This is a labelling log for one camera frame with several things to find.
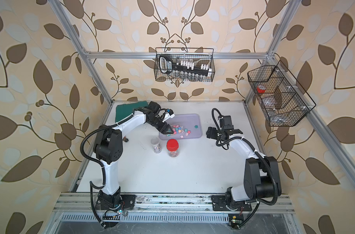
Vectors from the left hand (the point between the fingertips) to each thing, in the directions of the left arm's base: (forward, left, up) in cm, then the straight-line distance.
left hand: (168, 128), depth 92 cm
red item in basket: (+11, -53, +23) cm, 59 cm away
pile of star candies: (0, -7, -2) cm, 7 cm away
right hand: (-3, -29, -1) cm, 29 cm away
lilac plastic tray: (+7, -11, -8) cm, 15 cm away
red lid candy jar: (-14, -3, +1) cm, 14 cm away
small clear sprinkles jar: (-10, +7, -2) cm, 12 cm away
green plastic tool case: (+22, +39, -9) cm, 46 cm away
